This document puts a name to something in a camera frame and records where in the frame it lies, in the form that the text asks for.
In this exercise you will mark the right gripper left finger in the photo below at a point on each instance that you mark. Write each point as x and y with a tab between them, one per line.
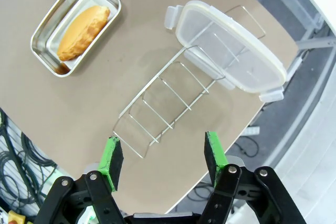
106	161

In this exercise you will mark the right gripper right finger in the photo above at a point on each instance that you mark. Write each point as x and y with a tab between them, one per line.
219	153

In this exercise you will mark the clear plastic latch lid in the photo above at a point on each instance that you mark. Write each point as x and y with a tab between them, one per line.
236	51

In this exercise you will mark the round orange bread bun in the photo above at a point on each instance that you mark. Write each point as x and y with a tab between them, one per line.
81	32

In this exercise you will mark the white power strip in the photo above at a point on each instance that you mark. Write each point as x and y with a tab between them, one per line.
250	130

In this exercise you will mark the yellow emergency stop box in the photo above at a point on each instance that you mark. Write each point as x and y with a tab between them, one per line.
15	217

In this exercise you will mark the rectangular steel container with bun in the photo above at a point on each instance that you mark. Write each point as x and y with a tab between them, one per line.
42	51

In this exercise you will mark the white table leg frame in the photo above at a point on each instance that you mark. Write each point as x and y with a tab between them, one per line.
315	43

